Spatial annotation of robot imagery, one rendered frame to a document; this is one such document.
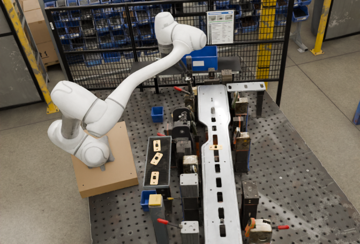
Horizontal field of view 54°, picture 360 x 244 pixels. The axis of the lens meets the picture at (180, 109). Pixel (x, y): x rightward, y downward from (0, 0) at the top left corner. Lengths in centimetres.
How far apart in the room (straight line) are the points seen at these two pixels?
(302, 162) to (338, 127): 145
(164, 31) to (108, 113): 50
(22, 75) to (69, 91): 264
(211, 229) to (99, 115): 82
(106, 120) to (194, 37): 57
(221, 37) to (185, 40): 123
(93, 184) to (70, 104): 93
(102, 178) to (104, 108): 90
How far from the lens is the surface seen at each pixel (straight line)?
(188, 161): 211
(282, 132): 285
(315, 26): 553
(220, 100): 263
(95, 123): 167
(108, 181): 248
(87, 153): 219
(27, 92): 442
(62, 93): 169
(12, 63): 422
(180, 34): 177
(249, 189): 205
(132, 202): 245
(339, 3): 499
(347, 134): 401
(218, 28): 292
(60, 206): 350
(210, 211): 200
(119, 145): 245
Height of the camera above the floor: 267
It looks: 40 degrees down
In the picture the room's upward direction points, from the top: 6 degrees counter-clockwise
